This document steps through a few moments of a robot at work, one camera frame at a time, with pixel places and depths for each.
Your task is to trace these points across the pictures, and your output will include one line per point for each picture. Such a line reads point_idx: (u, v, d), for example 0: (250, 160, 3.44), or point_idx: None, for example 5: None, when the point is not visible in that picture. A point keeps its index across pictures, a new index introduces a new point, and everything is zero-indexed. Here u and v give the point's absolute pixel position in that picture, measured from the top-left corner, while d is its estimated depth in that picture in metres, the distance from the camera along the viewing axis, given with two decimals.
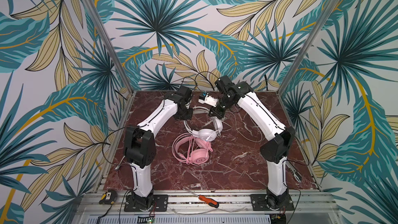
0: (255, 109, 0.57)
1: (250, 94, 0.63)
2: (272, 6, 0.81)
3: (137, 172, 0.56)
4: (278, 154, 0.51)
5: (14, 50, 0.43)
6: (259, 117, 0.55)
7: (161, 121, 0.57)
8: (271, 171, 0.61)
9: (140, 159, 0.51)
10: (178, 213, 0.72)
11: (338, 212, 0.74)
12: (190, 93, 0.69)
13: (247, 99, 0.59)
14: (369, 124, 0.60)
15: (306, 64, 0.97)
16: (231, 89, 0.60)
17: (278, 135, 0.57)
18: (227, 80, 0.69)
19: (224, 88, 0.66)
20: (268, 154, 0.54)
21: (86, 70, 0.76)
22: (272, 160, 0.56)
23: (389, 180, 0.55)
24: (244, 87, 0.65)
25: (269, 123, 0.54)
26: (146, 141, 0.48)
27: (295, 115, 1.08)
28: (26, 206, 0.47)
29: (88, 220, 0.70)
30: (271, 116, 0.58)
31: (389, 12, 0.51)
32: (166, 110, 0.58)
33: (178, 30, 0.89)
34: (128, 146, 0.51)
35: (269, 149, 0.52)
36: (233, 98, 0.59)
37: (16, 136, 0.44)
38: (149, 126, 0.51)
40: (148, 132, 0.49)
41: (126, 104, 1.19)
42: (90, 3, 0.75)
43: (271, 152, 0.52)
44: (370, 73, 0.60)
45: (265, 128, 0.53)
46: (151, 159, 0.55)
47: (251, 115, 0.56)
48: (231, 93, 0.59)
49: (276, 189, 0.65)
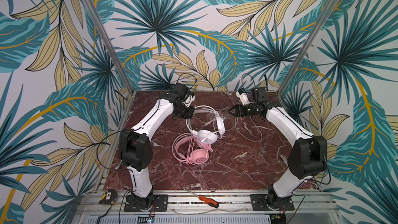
0: (282, 118, 0.58)
1: (279, 107, 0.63)
2: (272, 6, 0.81)
3: (134, 174, 0.56)
4: (305, 166, 0.49)
5: (14, 50, 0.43)
6: (285, 125, 0.55)
7: (157, 122, 0.56)
8: (284, 176, 0.58)
9: (136, 163, 0.50)
10: (178, 213, 0.72)
11: (338, 212, 0.74)
12: (186, 90, 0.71)
13: (274, 110, 0.63)
14: (369, 124, 0.60)
15: (306, 64, 0.97)
16: (261, 104, 0.66)
17: (304, 140, 0.51)
18: (263, 92, 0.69)
19: (256, 99, 0.72)
20: (295, 167, 0.48)
21: (86, 70, 0.76)
22: (300, 175, 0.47)
23: (389, 180, 0.55)
24: (273, 102, 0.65)
25: (295, 129, 0.53)
26: (141, 145, 0.46)
27: (295, 115, 1.08)
28: (27, 206, 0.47)
29: (88, 220, 0.70)
30: (298, 124, 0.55)
31: (389, 12, 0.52)
32: (161, 110, 0.56)
33: (178, 30, 0.89)
34: (124, 150, 0.49)
35: (295, 157, 0.48)
36: (261, 113, 0.65)
37: (17, 136, 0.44)
38: (144, 129, 0.50)
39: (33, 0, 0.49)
40: (143, 136, 0.48)
41: (126, 104, 1.19)
42: (90, 3, 0.75)
43: (298, 163, 0.48)
44: (370, 73, 0.60)
45: (290, 136, 0.51)
46: (148, 162, 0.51)
47: (280, 127, 0.56)
48: (260, 108, 0.65)
49: (282, 192, 0.63)
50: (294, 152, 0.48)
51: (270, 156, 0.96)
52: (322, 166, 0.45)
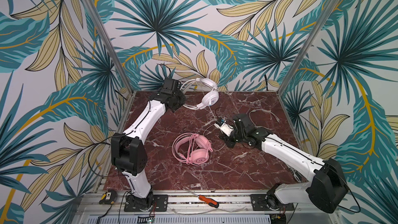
0: (281, 149, 0.53)
1: (271, 136, 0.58)
2: (272, 6, 0.81)
3: (130, 179, 0.55)
4: (334, 199, 0.44)
5: (14, 50, 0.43)
6: (290, 157, 0.50)
7: (150, 124, 0.54)
8: (292, 190, 0.56)
9: (131, 168, 0.48)
10: (178, 213, 0.72)
11: (338, 212, 0.74)
12: (177, 83, 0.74)
13: (270, 141, 0.57)
14: (369, 124, 0.60)
15: (306, 64, 0.97)
16: (251, 137, 0.60)
17: (320, 171, 0.48)
18: (247, 120, 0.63)
19: (243, 130, 0.65)
20: (320, 200, 0.43)
21: (86, 70, 0.76)
22: (330, 208, 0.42)
23: (389, 180, 0.55)
24: (263, 130, 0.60)
25: (302, 160, 0.48)
26: (134, 150, 0.45)
27: (295, 115, 1.08)
28: (26, 207, 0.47)
29: (88, 220, 0.70)
30: (301, 152, 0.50)
31: (389, 12, 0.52)
32: (153, 111, 0.55)
33: (178, 30, 0.89)
34: (116, 155, 0.48)
35: (320, 194, 0.42)
36: (255, 145, 0.59)
37: (17, 136, 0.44)
38: (136, 132, 0.48)
39: (33, 0, 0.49)
40: (136, 140, 0.46)
41: (126, 104, 1.19)
42: (90, 2, 0.75)
43: (323, 197, 0.42)
44: (370, 73, 0.60)
45: (301, 168, 0.46)
46: (143, 165, 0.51)
47: (281, 158, 0.52)
48: (252, 141, 0.60)
49: (285, 199, 0.61)
50: (314, 186, 0.42)
51: (270, 156, 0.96)
52: (345, 190, 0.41)
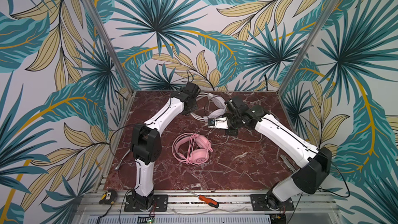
0: (276, 131, 0.51)
1: (267, 116, 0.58)
2: (272, 6, 0.81)
3: (140, 169, 0.58)
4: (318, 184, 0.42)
5: (14, 50, 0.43)
6: (285, 141, 0.48)
7: (168, 120, 0.58)
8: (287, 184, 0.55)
9: (146, 156, 0.52)
10: (178, 213, 0.72)
11: (338, 212, 0.74)
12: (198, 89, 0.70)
13: (266, 123, 0.53)
14: (369, 124, 0.60)
15: (306, 64, 0.97)
16: (245, 115, 0.56)
17: (313, 160, 0.48)
18: (239, 101, 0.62)
19: (236, 111, 0.61)
20: (303, 184, 0.45)
21: (86, 70, 0.76)
22: (311, 191, 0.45)
23: (389, 181, 0.55)
24: (259, 109, 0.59)
25: (297, 146, 0.47)
26: (152, 139, 0.49)
27: (295, 115, 1.08)
28: (27, 206, 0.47)
29: (88, 220, 0.70)
30: (297, 137, 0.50)
31: (389, 12, 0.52)
32: (172, 108, 0.59)
33: (179, 30, 0.89)
34: (135, 142, 0.53)
35: (307, 179, 0.43)
36: (249, 124, 0.55)
37: (16, 136, 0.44)
38: (155, 125, 0.52)
39: (33, 0, 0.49)
40: (155, 130, 0.50)
41: (126, 104, 1.19)
42: (90, 2, 0.75)
43: (308, 182, 0.43)
44: (370, 73, 0.60)
45: (295, 154, 0.46)
46: (157, 156, 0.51)
47: (274, 140, 0.50)
48: (246, 119, 0.54)
49: (284, 197, 0.61)
50: (303, 172, 0.43)
51: (270, 156, 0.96)
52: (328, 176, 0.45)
